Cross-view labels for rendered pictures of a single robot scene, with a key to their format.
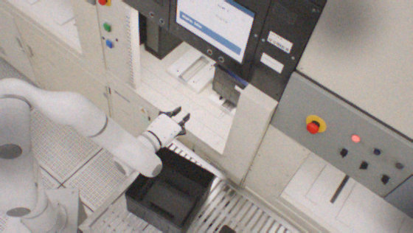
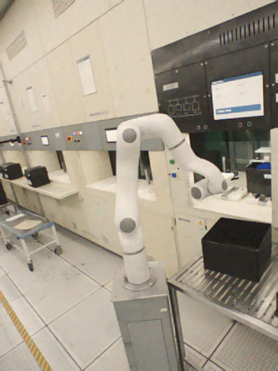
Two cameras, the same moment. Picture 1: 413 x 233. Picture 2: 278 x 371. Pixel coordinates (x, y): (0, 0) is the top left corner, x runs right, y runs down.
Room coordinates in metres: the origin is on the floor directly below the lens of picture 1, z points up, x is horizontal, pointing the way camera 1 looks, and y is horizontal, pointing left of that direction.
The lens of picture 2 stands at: (-0.52, 0.10, 1.60)
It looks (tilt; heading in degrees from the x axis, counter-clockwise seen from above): 17 degrees down; 21
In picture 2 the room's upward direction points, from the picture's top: 10 degrees counter-clockwise
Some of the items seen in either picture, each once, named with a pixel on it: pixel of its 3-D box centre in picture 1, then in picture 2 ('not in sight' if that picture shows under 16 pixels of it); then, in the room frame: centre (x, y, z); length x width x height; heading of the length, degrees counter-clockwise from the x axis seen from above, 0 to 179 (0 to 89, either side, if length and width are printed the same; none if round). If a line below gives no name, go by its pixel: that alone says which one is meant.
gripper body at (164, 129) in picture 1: (162, 131); (221, 179); (0.76, 0.14, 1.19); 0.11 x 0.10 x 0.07; 148
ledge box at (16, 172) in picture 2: not in sight; (12, 171); (2.86, 3.77, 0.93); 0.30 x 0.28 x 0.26; 64
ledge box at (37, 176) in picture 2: not in sight; (36, 176); (2.29, 2.72, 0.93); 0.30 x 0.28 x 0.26; 58
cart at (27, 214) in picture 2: not in sight; (30, 235); (1.79, 2.67, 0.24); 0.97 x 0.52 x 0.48; 64
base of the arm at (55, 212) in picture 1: (37, 212); (136, 264); (0.49, 0.58, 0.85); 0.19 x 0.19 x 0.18
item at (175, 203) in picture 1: (170, 192); (237, 246); (0.68, 0.08, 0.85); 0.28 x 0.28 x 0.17; 70
